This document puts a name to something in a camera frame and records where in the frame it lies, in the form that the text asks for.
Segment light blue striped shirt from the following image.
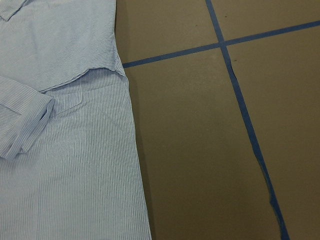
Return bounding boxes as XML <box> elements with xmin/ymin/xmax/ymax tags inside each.
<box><xmin>0</xmin><ymin>0</ymin><xmax>152</xmax><ymax>240</ymax></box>

